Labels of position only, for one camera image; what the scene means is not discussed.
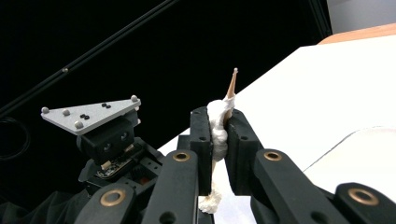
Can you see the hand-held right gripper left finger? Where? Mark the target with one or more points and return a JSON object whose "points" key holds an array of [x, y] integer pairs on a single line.
{"points": [[183, 180]]}

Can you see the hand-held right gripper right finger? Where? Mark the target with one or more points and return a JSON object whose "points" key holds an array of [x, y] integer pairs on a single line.
{"points": [[274, 186]]}

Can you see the wooden skewer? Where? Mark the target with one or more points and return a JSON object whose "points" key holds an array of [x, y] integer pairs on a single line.
{"points": [[232, 84]]}

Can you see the black curtain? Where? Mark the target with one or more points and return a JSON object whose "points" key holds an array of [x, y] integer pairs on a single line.
{"points": [[186, 46]]}

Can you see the black metal frame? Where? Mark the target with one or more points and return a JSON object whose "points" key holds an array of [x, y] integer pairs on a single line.
{"points": [[93, 53]]}

